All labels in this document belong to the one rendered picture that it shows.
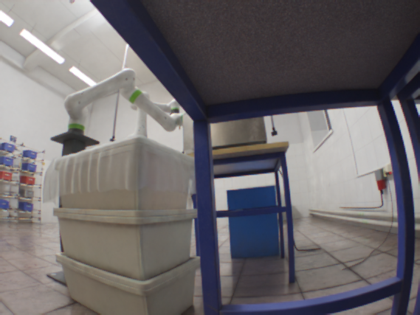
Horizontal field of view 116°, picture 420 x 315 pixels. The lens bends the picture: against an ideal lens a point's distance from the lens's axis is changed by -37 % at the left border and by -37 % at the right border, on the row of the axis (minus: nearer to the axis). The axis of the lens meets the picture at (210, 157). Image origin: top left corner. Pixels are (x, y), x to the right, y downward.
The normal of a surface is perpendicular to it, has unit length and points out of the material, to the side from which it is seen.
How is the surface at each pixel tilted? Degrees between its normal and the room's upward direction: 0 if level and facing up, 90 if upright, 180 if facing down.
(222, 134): 90
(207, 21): 180
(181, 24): 180
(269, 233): 90
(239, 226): 90
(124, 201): 96
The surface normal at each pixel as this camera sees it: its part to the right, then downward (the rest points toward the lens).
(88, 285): -0.37, -0.09
